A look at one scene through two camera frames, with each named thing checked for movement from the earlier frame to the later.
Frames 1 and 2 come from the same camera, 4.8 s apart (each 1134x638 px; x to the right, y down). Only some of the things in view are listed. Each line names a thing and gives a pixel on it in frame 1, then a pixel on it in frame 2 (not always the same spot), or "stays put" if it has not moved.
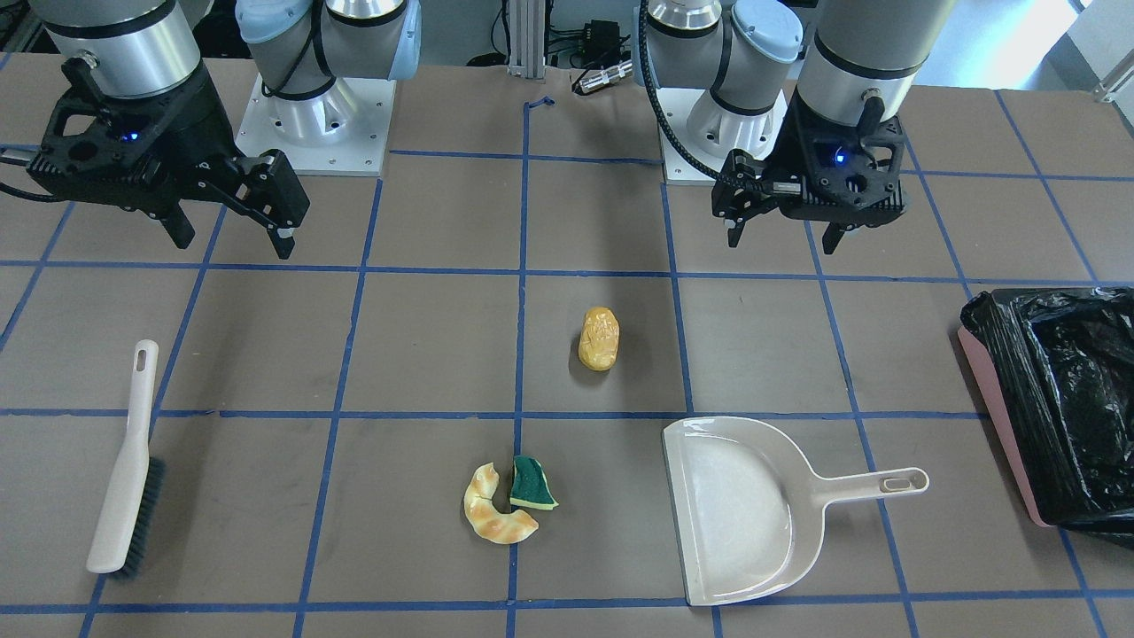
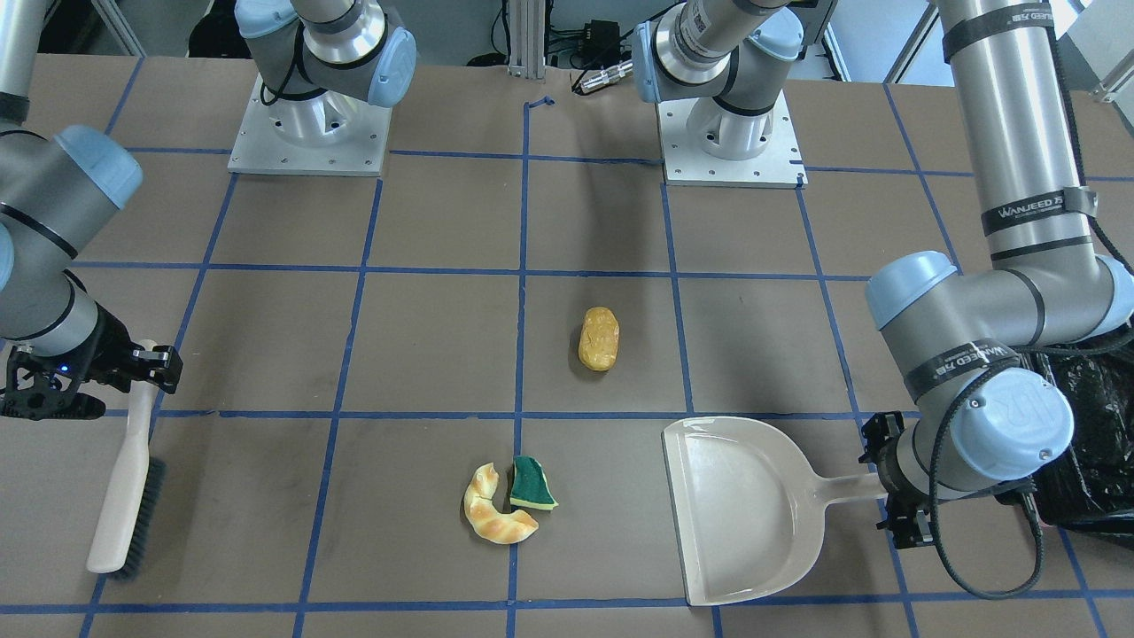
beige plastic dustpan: x=748 y=509 stays put
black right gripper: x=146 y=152 → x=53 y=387
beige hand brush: x=131 y=517 stays put
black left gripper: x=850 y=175 → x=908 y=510
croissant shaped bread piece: x=482 y=517 stays put
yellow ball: x=599 y=338 stays put
